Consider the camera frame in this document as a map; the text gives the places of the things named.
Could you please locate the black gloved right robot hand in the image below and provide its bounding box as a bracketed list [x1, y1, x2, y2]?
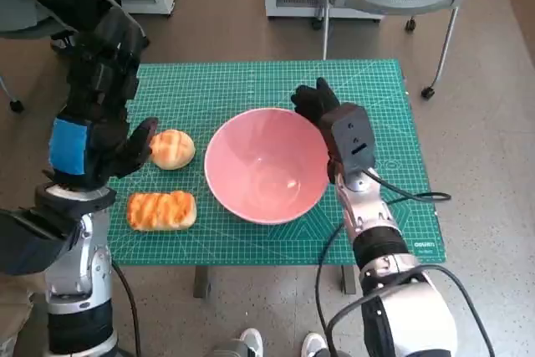
[291, 77, 342, 133]

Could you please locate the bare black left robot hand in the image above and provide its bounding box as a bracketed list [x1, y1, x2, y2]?
[41, 8, 160, 189]

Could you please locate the pink bowl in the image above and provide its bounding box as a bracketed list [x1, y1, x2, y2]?
[203, 108, 331, 225]

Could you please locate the long toy bread loaf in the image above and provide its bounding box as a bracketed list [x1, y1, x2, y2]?
[126, 190, 197, 232]

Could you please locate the round toy bread bun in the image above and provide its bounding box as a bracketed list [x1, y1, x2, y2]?
[148, 130, 196, 171]

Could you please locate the green cutting mat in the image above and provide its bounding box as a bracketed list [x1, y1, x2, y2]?
[106, 59, 446, 267]

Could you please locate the grey padded chair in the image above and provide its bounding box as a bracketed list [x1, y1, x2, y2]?
[0, 0, 80, 114]

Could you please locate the dark table leg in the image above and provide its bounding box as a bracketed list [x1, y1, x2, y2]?
[341, 265, 357, 295]
[193, 265, 212, 299]

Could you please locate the person in beige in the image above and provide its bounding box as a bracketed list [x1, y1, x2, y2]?
[0, 273, 48, 357]

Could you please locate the person with white shoes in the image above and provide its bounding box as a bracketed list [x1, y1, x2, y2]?
[206, 326, 348, 357]

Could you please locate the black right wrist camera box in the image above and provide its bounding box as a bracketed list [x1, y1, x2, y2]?
[319, 102, 377, 176]

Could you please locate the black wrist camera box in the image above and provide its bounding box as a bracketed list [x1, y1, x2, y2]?
[0, 206, 81, 277]
[319, 102, 377, 176]

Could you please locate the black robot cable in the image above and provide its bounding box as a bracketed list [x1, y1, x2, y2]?
[325, 293, 377, 357]
[365, 166, 452, 203]
[110, 263, 141, 357]
[314, 222, 348, 357]

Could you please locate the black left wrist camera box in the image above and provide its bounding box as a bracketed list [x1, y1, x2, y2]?
[0, 206, 81, 277]

